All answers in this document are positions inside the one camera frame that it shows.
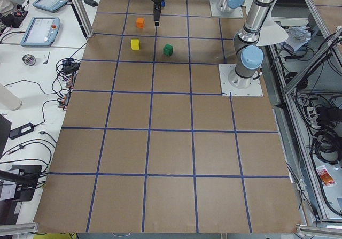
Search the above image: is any orange wooden block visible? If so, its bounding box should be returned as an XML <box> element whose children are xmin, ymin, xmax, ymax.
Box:
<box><xmin>136</xmin><ymin>17</ymin><xmax>145</xmax><ymax>29</ymax></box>

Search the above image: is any yellow wooden block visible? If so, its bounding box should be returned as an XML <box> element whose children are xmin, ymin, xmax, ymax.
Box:
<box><xmin>130</xmin><ymin>38</ymin><xmax>140</xmax><ymax>50</ymax></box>

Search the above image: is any green wooden block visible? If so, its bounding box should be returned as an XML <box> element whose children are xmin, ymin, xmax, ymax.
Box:
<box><xmin>163</xmin><ymin>44</ymin><xmax>174</xmax><ymax>56</ymax></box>

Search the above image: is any black power adapter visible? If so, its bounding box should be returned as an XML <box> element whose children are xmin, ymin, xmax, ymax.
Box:
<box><xmin>84</xmin><ymin>0</ymin><xmax>98</xmax><ymax>7</ymax></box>
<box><xmin>9</xmin><ymin>122</ymin><xmax>35</xmax><ymax>140</ymax></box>

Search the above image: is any far teach pendant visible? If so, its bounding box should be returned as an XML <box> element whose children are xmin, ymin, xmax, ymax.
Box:
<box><xmin>33</xmin><ymin>0</ymin><xmax>68</xmax><ymax>13</ymax></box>

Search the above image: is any teach pendant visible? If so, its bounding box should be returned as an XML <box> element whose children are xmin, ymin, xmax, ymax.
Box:
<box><xmin>33</xmin><ymin>0</ymin><xmax>68</xmax><ymax>13</ymax></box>
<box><xmin>20</xmin><ymin>17</ymin><xmax>61</xmax><ymax>47</ymax></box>

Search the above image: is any near teach pendant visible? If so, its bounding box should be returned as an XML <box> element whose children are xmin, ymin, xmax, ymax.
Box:
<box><xmin>20</xmin><ymin>17</ymin><xmax>61</xmax><ymax>47</ymax></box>

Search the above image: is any white paper roll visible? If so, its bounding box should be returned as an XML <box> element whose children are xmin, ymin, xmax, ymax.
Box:
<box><xmin>0</xmin><ymin>84</ymin><xmax>22</xmax><ymax>111</ymax></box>

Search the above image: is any white power strip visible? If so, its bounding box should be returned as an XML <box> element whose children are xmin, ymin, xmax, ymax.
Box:
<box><xmin>306</xmin><ymin>106</ymin><xmax>321</xmax><ymax>129</ymax></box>

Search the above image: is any red snack packet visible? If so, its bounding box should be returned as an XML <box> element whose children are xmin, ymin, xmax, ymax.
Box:
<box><xmin>316</xmin><ymin>165</ymin><xmax>336</xmax><ymax>187</ymax></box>

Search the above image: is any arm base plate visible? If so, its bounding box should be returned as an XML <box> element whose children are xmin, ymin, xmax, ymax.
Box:
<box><xmin>218</xmin><ymin>64</ymin><xmax>263</xmax><ymax>97</ymax></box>
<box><xmin>209</xmin><ymin>0</ymin><xmax>244</xmax><ymax>19</ymax></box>

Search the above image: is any aluminium frame post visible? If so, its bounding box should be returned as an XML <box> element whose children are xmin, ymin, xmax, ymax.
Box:
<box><xmin>68</xmin><ymin>0</ymin><xmax>94</xmax><ymax>38</ymax></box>

